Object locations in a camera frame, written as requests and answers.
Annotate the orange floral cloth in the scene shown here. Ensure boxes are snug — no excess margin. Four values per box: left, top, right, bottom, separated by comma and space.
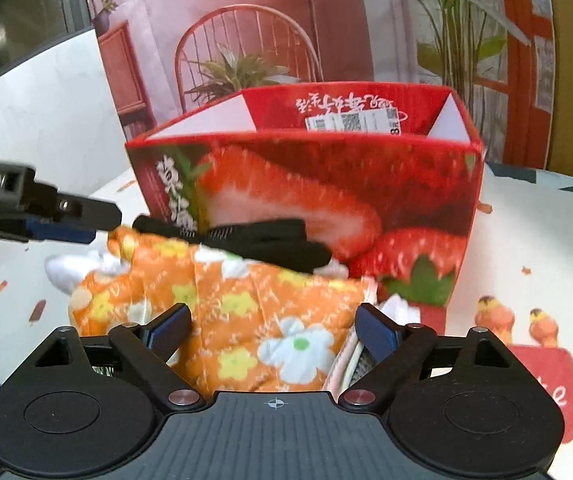
68, 226, 377, 398

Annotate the black dotted glove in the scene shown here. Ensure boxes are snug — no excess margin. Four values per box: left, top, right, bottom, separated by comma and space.
132, 216, 332, 273

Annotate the white cloth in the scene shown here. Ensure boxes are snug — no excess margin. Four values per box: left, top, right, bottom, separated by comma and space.
44, 246, 130, 295

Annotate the printed living room backdrop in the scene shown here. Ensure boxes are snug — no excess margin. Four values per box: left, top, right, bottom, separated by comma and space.
87, 0, 556, 168

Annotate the red strawberry cardboard box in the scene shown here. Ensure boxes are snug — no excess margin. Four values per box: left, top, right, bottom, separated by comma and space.
124, 80, 486, 309

